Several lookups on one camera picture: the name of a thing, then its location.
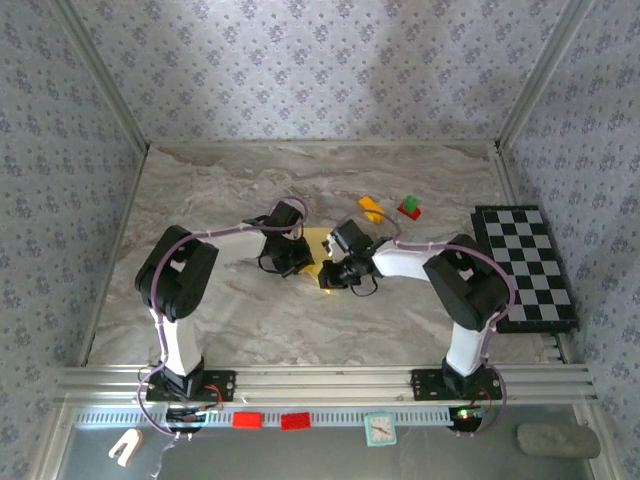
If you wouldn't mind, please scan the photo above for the orange toy brick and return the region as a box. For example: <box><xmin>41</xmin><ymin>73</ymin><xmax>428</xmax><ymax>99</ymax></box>
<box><xmin>357</xmin><ymin>196</ymin><xmax>387</xmax><ymax>225</ymax></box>

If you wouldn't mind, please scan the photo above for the black controller board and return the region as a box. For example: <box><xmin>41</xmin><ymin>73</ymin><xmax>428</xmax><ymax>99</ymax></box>
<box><xmin>448</xmin><ymin>405</ymin><xmax>485</xmax><ymax>432</ymax></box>
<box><xmin>165</xmin><ymin>405</ymin><xmax>209</xmax><ymax>434</ymax></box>

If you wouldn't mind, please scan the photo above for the white tape scrap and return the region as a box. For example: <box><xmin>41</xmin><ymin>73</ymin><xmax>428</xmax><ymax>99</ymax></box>
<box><xmin>148</xmin><ymin>442</ymin><xmax>177</xmax><ymax>480</ymax></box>

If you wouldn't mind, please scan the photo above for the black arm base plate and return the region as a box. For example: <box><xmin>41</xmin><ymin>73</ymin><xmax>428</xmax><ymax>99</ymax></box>
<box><xmin>145</xmin><ymin>369</ymin><xmax>237</xmax><ymax>404</ymax></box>
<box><xmin>410</xmin><ymin>368</ymin><xmax>504</xmax><ymax>402</ymax></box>

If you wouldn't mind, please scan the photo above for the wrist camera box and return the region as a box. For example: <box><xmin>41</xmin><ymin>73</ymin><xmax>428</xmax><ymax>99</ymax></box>
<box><xmin>269</xmin><ymin>200</ymin><xmax>305</xmax><ymax>232</ymax></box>
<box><xmin>322</xmin><ymin>218</ymin><xmax>374</xmax><ymax>255</ymax></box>

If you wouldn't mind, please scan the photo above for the black grey checkerboard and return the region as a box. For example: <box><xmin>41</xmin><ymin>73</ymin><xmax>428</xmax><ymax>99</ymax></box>
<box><xmin>469</xmin><ymin>203</ymin><xmax>580</xmax><ymax>335</ymax></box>

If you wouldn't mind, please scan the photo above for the aluminium rail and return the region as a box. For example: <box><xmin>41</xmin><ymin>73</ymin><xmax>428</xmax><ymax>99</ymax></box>
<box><xmin>54</xmin><ymin>364</ymin><xmax>599</xmax><ymax>406</ymax></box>

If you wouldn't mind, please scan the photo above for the purple cable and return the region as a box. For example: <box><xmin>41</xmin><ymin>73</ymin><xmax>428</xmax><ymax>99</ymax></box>
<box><xmin>135</xmin><ymin>196</ymin><xmax>310</xmax><ymax>441</ymax></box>
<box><xmin>333</xmin><ymin>212</ymin><xmax>516</xmax><ymax>439</ymax></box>

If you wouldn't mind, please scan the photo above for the white wooden notched piece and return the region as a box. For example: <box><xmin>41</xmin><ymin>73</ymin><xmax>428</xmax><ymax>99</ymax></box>
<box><xmin>108</xmin><ymin>428</ymin><xmax>144</xmax><ymax>469</ymax></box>

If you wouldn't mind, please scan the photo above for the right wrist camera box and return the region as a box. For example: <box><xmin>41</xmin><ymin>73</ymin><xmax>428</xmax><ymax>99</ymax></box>
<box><xmin>322</xmin><ymin>218</ymin><xmax>374</xmax><ymax>255</ymax></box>

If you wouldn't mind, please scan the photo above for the slotted cable duct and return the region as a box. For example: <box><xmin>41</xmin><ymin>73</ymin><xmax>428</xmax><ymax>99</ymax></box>
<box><xmin>74</xmin><ymin>409</ymin><xmax>494</xmax><ymax>429</ymax></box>

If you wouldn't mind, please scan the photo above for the aluminium frame post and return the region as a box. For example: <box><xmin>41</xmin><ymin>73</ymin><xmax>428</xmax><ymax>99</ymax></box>
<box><xmin>494</xmin><ymin>0</ymin><xmax>596</xmax><ymax>151</ymax></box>
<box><xmin>49</xmin><ymin>0</ymin><xmax>150</xmax><ymax>151</ymax></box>

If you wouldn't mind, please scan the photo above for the teal square clock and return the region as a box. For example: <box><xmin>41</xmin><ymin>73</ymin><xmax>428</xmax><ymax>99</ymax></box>
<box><xmin>363</xmin><ymin>412</ymin><xmax>397</xmax><ymax>448</ymax></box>

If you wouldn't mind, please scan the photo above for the grey stone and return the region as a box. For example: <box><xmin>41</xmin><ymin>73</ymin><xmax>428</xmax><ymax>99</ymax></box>
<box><xmin>516</xmin><ymin>423</ymin><xmax>601</xmax><ymax>460</ymax></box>

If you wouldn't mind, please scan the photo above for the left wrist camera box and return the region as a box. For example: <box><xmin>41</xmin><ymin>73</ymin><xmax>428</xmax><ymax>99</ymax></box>
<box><xmin>269</xmin><ymin>200</ymin><xmax>305</xmax><ymax>232</ymax></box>

